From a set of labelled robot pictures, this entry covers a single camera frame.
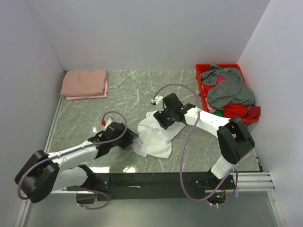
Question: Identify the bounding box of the white t shirt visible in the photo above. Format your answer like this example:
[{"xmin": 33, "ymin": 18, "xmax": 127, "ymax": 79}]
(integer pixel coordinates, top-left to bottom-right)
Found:
[{"xmin": 131, "ymin": 111, "xmax": 186, "ymax": 159}]

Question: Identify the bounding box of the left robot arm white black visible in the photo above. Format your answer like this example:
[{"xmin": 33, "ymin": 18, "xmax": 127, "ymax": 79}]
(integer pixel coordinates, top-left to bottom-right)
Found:
[{"xmin": 15, "ymin": 122, "xmax": 139, "ymax": 203}]

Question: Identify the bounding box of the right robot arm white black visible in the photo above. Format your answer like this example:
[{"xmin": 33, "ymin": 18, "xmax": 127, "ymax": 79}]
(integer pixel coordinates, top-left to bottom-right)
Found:
[{"xmin": 151, "ymin": 93, "xmax": 255, "ymax": 189}]

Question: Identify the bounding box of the folded light pink t shirt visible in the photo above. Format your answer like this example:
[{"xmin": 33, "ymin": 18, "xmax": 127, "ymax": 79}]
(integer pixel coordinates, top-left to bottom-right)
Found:
[{"xmin": 66, "ymin": 76, "xmax": 108, "ymax": 101}]

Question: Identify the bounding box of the green t shirt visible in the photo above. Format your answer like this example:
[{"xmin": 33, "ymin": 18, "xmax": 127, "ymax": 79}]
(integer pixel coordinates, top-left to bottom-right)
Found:
[{"xmin": 213, "ymin": 110, "xmax": 224, "ymax": 117}]

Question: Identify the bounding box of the red plastic bin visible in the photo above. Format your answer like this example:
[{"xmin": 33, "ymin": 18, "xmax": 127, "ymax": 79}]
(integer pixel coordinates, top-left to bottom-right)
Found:
[{"xmin": 196, "ymin": 63, "xmax": 261, "ymax": 125}]

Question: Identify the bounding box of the black base beam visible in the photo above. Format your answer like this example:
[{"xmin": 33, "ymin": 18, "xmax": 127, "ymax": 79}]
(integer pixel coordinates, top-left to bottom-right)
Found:
[{"xmin": 76, "ymin": 172, "xmax": 236, "ymax": 205}]

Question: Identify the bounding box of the grey t shirt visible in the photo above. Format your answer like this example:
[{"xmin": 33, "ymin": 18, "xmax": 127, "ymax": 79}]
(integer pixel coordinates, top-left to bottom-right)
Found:
[{"xmin": 200, "ymin": 64, "xmax": 255, "ymax": 109}]

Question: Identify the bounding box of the folded salmon t shirt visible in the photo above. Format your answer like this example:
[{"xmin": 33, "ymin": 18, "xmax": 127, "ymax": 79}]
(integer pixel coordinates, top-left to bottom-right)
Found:
[{"xmin": 60, "ymin": 70, "xmax": 107, "ymax": 97}]

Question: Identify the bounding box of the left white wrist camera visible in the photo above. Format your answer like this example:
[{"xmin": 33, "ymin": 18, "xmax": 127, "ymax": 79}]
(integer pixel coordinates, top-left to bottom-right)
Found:
[{"xmin": 101, "ymin": 118, "xmax": 114, "ymax": 129}]

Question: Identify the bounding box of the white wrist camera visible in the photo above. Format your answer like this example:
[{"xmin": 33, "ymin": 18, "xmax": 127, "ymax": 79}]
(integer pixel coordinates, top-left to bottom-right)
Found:
[
  {"xmin": 151, "ymin": 96, "xmax": 164, "ymax": 113},
  {"xmin": 101, "ymin": 118, "xmax": 114, "ymax": 129}
]

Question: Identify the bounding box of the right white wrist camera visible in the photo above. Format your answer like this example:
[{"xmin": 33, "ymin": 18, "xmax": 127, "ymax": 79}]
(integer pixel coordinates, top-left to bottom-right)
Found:
[{"xmin": 151, "ymin": 96, "xmax": 164, "ymax": 113}]

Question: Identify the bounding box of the aluminium rail frame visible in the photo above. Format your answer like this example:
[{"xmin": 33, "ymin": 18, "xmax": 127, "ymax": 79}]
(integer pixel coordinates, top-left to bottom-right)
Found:
[{"xmin": 14, "ymin": 172, "xmax": 276, "ymax": 225}]

